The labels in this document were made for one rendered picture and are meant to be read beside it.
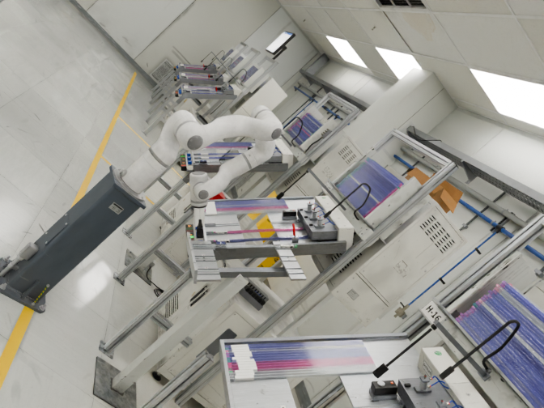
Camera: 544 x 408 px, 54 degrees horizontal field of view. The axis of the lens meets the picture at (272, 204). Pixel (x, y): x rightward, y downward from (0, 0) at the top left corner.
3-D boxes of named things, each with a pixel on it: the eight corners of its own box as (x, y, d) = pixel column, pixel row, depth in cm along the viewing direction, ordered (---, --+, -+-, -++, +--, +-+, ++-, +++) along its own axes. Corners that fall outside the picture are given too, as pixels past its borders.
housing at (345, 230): (337, 253, 276) (338, 227, 272) (313, 218, 322) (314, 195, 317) (351, 252, 278) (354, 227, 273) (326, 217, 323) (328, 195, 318)
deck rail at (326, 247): (206, 261, 263) (206, 249, 260) (206, 259, 264) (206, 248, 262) (346, 252, 275) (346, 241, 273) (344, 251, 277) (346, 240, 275)
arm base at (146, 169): (114, 183, 228) (146, 154, 226) (111, 163, 243) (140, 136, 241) (146, 208, 239) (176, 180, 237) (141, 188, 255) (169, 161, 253)
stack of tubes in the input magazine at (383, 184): (363, 217, 274) (404, 182, 271) (335, 185, 320) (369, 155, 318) (377, 233, 278) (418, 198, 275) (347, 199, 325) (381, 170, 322)
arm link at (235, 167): (257, 176, 254) (200, 206, 251) (248, 166, 268) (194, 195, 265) (249, 159, 250) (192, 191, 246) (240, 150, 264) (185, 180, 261)
